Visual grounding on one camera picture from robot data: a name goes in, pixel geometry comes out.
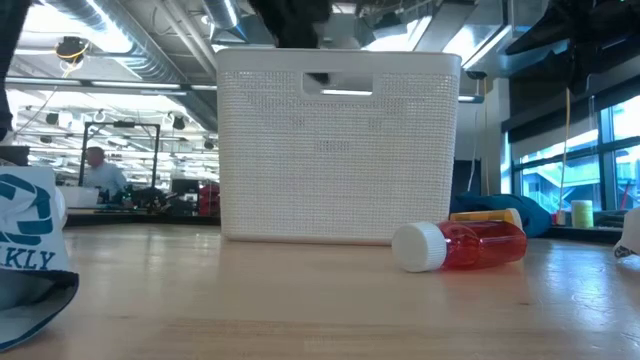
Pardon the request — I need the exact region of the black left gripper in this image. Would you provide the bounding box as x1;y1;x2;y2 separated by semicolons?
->
248;0;332;50

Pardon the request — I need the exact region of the white perforated plastic basket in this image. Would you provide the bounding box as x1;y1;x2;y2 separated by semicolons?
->
215;47;463;246

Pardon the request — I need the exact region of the yellow box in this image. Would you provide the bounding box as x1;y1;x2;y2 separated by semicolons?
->
448;207;524;232

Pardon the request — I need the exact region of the orange pill bottle white cap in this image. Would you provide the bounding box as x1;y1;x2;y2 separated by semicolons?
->
391;220;529;274

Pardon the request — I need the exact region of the white blue printed pouch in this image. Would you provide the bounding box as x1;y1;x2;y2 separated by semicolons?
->
0;165;80;351

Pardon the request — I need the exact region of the long linear ceiling light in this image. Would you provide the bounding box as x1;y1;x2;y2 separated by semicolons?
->
4;76;219;96

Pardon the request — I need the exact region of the red equipment cart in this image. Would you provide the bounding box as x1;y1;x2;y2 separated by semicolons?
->
198;183;221;216

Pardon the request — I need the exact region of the person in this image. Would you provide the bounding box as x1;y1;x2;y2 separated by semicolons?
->
82;146;129;201

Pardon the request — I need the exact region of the blue cloth bundle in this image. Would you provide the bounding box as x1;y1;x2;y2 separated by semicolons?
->
449;192;553;239

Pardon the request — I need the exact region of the black equipment block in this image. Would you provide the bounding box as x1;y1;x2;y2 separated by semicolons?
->
0;144;31;167

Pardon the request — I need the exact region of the small green cup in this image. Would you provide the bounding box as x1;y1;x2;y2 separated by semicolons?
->
570;199;595;229

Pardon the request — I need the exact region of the dark grey bundle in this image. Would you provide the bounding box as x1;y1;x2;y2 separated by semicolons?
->
593;210;626;229

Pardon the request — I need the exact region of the black metal station frame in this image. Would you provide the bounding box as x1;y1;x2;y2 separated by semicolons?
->
78;120;161;189

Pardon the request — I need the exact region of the black yellow ceiling cable reel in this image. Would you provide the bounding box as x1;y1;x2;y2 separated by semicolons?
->
53;35;91;65

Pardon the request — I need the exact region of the window with dark frame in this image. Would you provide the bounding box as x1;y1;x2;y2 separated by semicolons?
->
509;94;640;214

